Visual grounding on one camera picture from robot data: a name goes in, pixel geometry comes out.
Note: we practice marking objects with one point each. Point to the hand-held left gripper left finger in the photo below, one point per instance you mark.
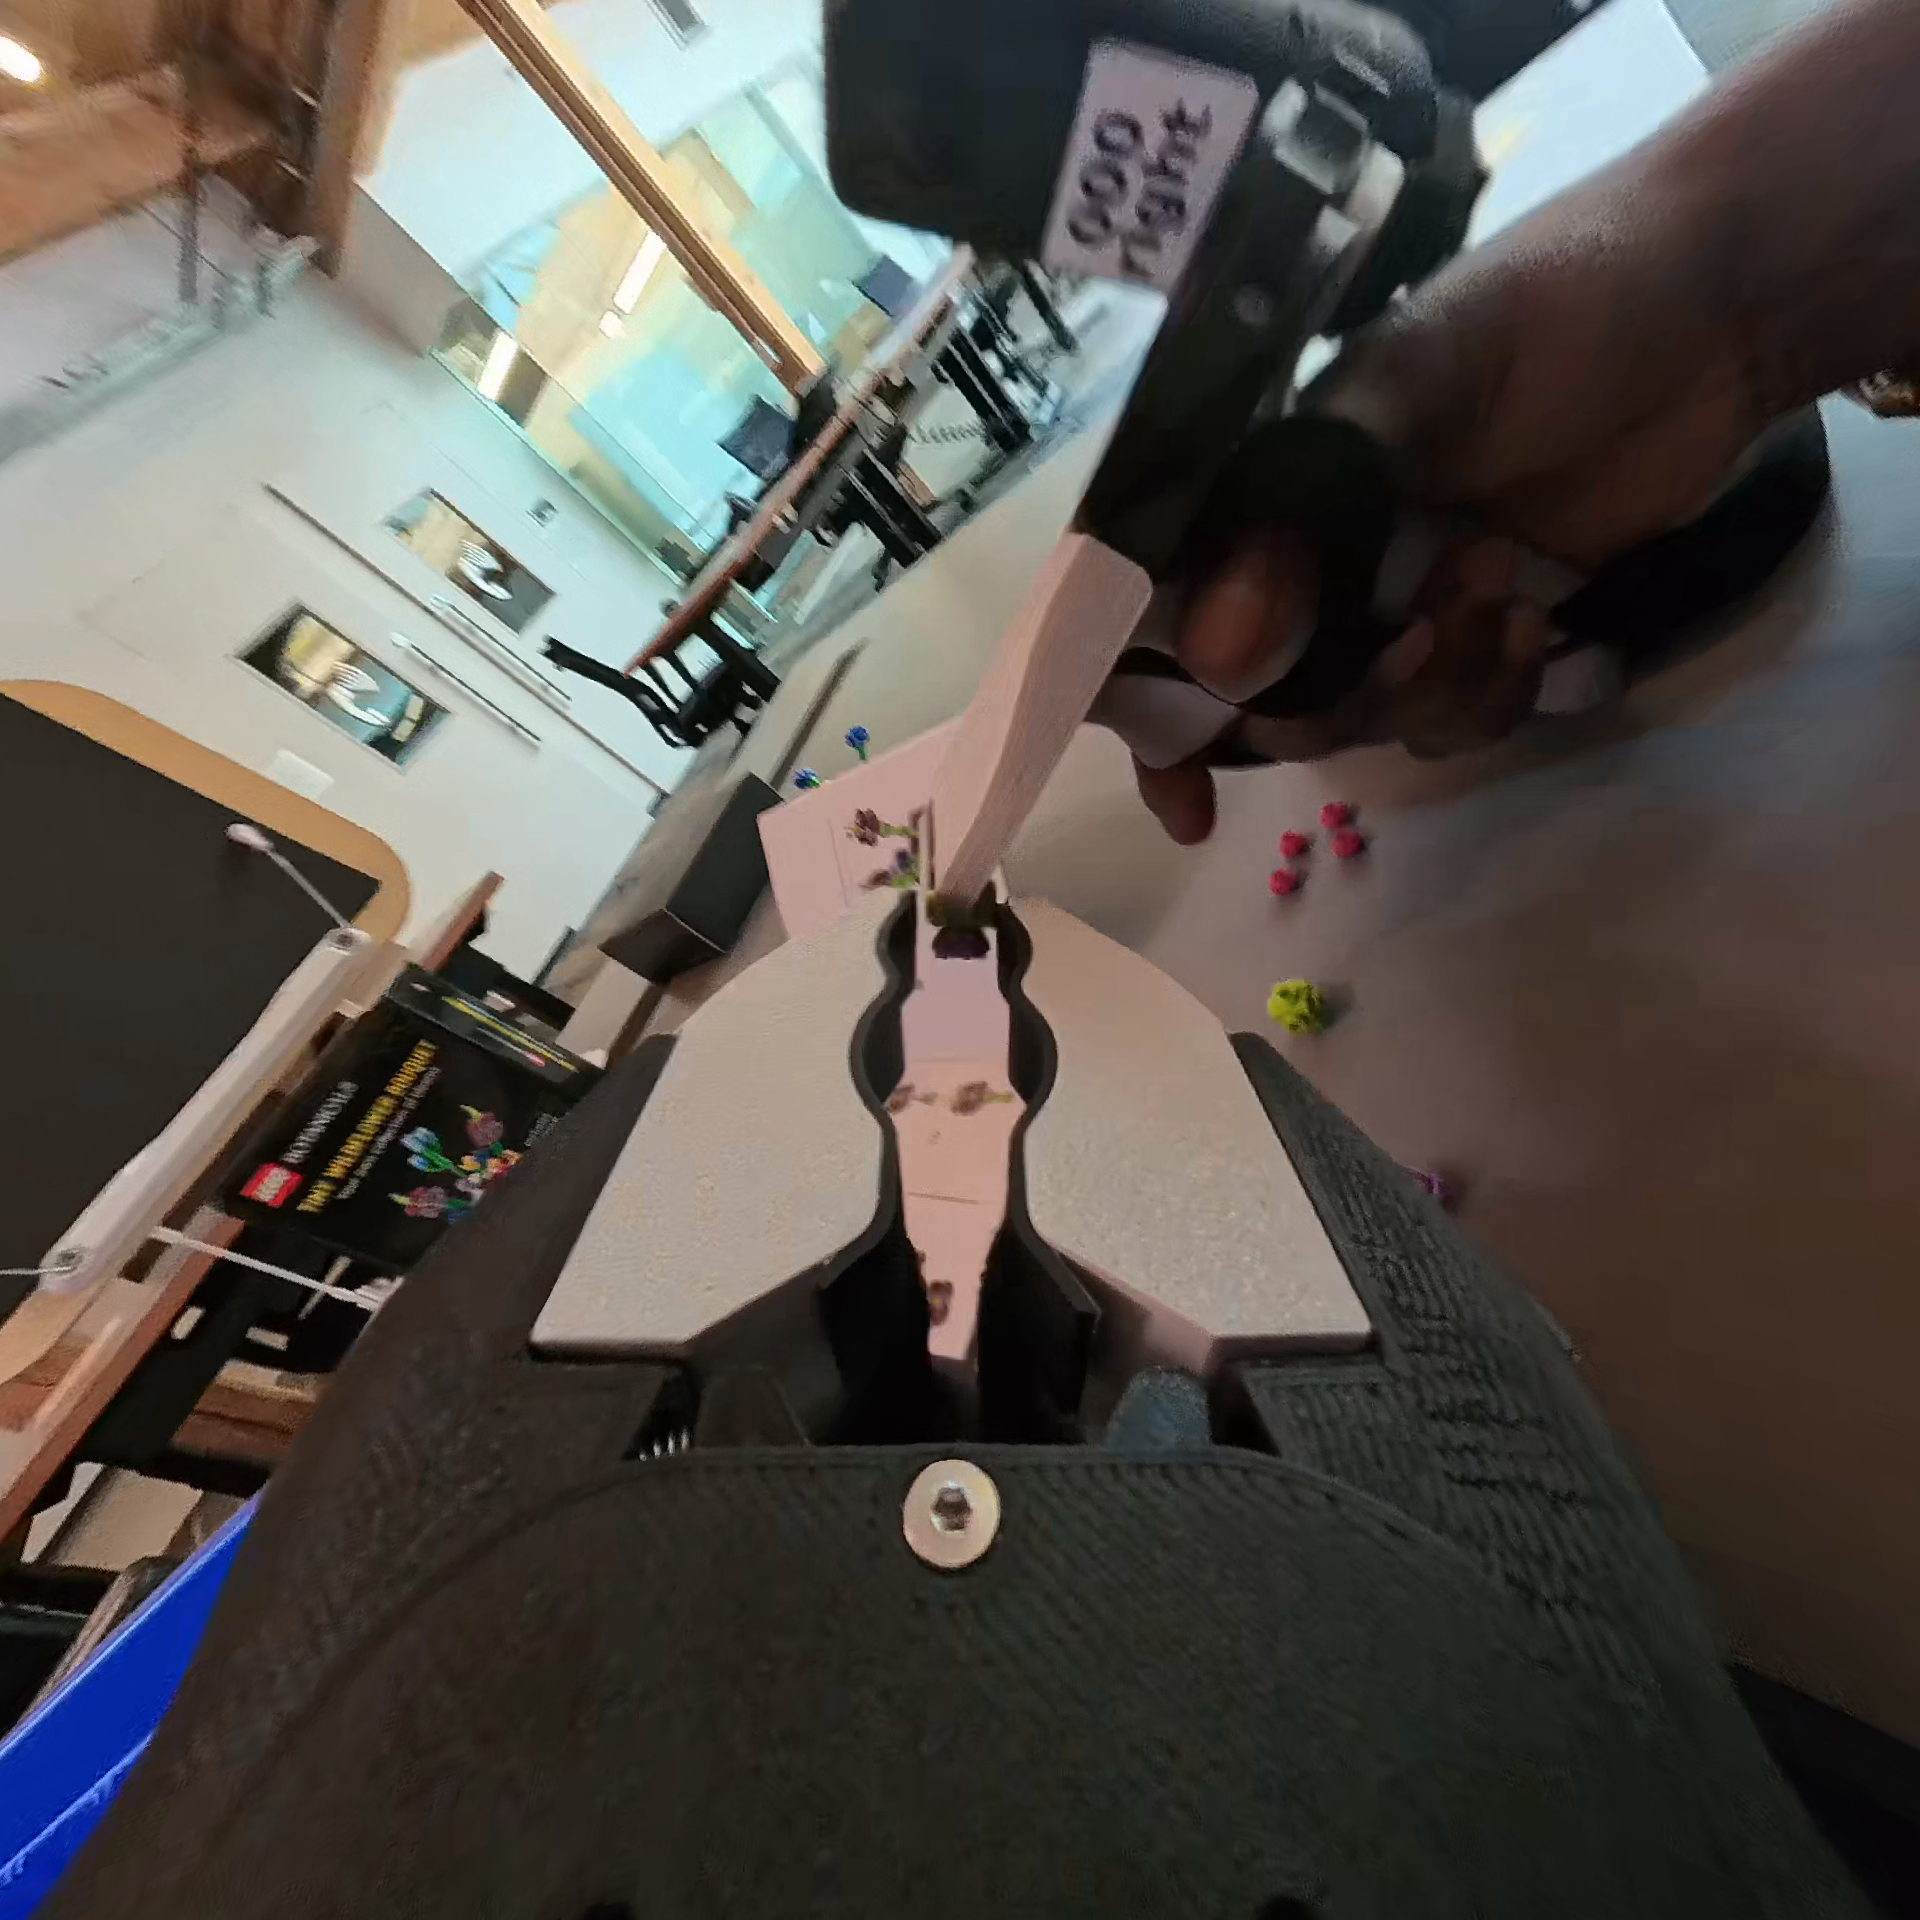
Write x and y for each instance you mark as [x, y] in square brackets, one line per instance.
[736, 1187]

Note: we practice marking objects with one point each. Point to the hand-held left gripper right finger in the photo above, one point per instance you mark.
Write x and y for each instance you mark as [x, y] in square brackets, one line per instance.
[1186, 1187]

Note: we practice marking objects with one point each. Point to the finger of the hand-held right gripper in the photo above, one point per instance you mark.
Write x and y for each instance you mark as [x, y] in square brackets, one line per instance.
[1038, 707]
[1156, 720]

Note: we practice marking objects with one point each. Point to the small lime flower brick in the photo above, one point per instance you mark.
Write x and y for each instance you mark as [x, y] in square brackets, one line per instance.
[961, 898]
[1298, 1006]

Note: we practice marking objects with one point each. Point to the white instruction booklet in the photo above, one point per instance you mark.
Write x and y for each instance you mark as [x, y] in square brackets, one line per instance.
[812, 887]

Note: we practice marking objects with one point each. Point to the matte black box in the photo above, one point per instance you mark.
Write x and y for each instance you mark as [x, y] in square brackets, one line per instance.
[697, 870]

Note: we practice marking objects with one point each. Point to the black glossy cardboard box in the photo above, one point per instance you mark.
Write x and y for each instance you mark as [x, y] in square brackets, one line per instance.
[390, 1158]

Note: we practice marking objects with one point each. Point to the blue plastic bin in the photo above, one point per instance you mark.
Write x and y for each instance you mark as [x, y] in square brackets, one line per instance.
[105, 1712]

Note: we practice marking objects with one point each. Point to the grey desk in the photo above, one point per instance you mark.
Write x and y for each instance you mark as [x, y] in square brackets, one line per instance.
[1620, 1052]

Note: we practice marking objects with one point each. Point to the person's right hand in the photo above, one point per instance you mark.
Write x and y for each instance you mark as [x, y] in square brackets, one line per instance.
[1620, 359]

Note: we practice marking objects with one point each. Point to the black office chair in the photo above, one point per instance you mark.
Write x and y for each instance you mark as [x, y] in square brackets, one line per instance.
[678, 677]

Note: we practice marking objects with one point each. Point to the black board on white stand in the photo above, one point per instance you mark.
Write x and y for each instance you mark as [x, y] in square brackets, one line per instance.
[151, 960]

